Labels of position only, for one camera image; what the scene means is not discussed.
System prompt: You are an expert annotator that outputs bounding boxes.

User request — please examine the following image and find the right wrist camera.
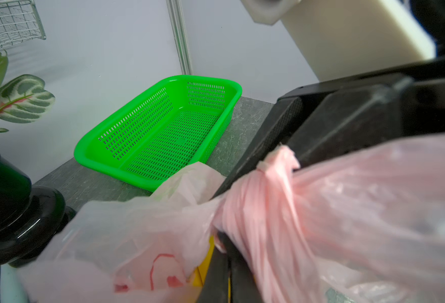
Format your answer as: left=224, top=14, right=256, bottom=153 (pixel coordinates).
left=242, top=0, right=437, bottom=82

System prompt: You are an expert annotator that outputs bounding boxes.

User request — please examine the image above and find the light blue white tube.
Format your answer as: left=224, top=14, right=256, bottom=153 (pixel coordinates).
left=0, top=265, right=30, bottom=303

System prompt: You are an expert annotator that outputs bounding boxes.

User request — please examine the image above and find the pink strawberry plastic bag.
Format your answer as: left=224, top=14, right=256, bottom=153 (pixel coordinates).
left=18, top=135, right=445, bottom=302

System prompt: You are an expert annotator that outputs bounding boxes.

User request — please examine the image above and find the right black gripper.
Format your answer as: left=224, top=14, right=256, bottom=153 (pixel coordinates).
left=277, top=57, right=445, bottom=167

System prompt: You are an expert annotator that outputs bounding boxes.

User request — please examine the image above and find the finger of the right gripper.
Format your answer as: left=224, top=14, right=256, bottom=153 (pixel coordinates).
left=214, top=97, right=303, bottom=198

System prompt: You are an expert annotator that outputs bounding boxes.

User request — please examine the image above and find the white wire wall shelf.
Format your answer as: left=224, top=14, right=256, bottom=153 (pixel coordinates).
left=0, top=1, right=47, bottom=50

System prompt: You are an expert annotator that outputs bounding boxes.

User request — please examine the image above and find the potted plant black vase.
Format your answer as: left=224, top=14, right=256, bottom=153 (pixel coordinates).
left=0, top=53, right=76, bottom=268

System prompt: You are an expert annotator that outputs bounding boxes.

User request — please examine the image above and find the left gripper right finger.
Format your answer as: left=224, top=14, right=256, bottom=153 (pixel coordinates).
left=217, top=232, right=263, bottom=303

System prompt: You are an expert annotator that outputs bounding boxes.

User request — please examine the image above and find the pale yellow banana bunch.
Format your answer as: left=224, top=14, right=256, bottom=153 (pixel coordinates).
left=192, top=236, right=215, bottom=287

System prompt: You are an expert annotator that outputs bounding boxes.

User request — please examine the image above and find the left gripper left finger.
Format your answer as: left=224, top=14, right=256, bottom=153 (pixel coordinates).
left=197, top=248, right=230, bottom=303

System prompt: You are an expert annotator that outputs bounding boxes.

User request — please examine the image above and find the green plastic basket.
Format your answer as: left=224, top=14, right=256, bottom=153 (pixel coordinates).
left=74, top=75, right=242, bottom=192

